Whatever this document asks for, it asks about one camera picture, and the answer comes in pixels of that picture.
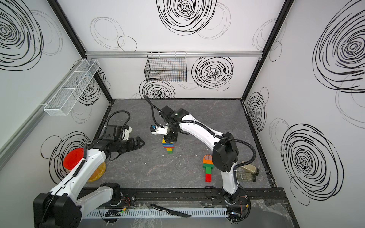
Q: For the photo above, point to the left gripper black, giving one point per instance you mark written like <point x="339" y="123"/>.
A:
<point x="133" y="146"/>

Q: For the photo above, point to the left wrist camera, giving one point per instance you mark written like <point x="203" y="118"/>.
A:
<point x="126" y="133"/>

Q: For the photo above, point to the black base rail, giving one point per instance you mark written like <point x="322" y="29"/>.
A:
<point x="212" y="195"/>

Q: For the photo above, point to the clear plastic wall shelf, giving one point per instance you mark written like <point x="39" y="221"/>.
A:
<point x="79" y="86"/>

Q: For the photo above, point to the orange half-round lego piece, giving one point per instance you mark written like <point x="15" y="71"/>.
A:
<point x="207" y="158"/>

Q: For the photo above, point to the orange long lego brick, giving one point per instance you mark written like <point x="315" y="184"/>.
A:
<point x="206" y="162"/>

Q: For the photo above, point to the black wire basket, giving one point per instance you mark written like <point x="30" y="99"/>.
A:
<point x="166" y="66"/>

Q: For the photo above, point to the dark blue lego brick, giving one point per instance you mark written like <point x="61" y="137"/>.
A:
<point x="167" y="144"/>

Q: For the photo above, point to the red-lidded jar yellow contents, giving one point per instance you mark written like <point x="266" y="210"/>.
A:
<point x="73" y="158"/>

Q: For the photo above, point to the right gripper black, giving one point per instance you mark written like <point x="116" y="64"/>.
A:
<point x="168" y="140"/>

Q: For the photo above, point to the glass bottle tan lid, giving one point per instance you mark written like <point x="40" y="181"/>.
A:
<point x="249" y="168"/>

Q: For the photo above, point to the red small lego brick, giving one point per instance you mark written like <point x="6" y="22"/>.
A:
<point x="208" y="177"/>

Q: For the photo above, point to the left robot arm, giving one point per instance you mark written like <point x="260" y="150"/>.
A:
<point x="61" y="207"/>

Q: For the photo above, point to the glass jar green contents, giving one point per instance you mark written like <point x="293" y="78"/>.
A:
<point x="246" y="177"/>

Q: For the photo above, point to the white slotted cable duct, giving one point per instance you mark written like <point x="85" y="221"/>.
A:
<point x="147" y="213"/>

